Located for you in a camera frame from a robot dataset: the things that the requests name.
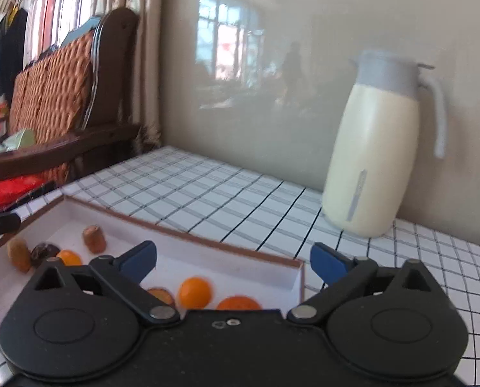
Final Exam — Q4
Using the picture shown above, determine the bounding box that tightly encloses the light green cloth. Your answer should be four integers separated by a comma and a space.
2, 129, 37, 152

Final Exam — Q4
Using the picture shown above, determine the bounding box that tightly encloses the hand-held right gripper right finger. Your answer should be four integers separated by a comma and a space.
287, 242, 452, 327

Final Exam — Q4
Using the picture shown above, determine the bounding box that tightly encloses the cream thermos jug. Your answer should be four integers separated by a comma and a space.
321, 49, 449, 238

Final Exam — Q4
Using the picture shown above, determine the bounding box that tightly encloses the small orange mandarin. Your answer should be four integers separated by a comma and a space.
178, 276, 213, 310

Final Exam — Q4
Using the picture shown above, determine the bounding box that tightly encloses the chocolate doughnut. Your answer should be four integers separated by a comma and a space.
30, 242, 61, 269

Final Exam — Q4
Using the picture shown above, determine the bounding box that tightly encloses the red cloth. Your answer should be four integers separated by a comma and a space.
0, 175, 57, 210

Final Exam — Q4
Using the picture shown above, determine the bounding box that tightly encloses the dark wooden armchair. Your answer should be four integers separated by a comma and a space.
0, 7, 152, 188

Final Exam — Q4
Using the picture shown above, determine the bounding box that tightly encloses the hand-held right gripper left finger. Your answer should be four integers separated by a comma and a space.
20, 240, 181, 328

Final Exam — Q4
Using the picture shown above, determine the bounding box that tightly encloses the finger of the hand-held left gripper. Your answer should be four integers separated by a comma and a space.
0, 213, 22, 236

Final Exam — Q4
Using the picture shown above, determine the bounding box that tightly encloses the dark hanging jacket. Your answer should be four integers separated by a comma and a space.
0, 6, 29, 101

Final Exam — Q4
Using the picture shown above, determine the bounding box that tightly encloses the brown cardboard box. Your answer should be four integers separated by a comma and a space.
0, 193, 306, 331

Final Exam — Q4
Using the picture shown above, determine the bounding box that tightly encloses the beige curtain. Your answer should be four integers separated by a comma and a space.
76, 0, 165, 158

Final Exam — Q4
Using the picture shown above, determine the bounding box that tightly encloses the white checkered tablecloth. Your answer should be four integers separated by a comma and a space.
0, 146, 480, 387

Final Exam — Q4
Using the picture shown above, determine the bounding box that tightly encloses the orange woven chair cushion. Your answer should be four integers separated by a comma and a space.
8, 30, 95, 146

